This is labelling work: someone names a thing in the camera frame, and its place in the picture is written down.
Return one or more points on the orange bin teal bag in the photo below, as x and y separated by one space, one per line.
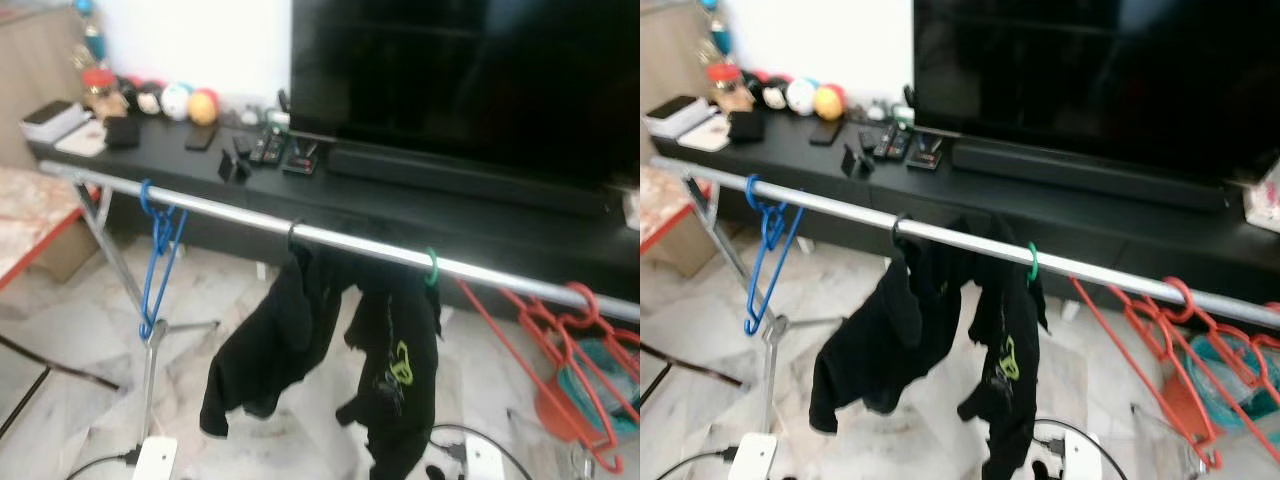
555 415
1180 405

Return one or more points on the flat white box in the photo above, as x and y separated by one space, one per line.
82 140
705 135

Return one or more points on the red plastic hanger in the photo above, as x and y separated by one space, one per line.
1150 320
583 297
545 325
1185 292

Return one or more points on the black hanger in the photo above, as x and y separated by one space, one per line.
894 230
291 235

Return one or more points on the black phone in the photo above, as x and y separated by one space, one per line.
200 137
825 132

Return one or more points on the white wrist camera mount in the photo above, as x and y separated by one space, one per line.
752 458
155 460
485 462
1083 458

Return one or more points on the small black box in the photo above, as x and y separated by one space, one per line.
122 132
746 125

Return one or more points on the black television console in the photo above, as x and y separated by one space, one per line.
800 160
170 165

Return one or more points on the white patterned box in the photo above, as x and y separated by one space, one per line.
1265 200
632 210

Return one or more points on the silver metal clothes rack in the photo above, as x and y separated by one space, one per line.
850 214
230 217

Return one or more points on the blue plastic hanger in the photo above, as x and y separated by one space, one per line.
751 318
147 320

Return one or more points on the green plastic hanger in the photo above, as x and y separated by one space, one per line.
434 272
1033 265

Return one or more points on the black box red mark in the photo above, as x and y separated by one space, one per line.
925 153
300 160

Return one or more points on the white box black lid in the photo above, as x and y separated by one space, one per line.
675 122
50 128

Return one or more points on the light wooden cabinet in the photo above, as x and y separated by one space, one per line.
35 70
670 70

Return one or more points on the small black stand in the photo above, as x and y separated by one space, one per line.
235 165
857 160

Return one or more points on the black flat television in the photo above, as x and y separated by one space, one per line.
450 80
1080 80

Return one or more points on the marble table red edge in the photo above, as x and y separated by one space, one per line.
665 205
30 215

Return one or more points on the blue hanging ornament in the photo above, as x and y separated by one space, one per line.
720 40
92 40

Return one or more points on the black remote control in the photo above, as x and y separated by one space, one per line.
890 142
266 148

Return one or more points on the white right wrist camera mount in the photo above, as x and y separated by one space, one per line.
485 462
1083 458

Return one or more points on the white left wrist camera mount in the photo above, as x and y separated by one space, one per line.
155 460
752 458

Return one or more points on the black t-shirt green print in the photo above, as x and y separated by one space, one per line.
1000 330
380 330

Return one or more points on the black knit garment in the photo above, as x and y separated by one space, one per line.
880 340
270 340

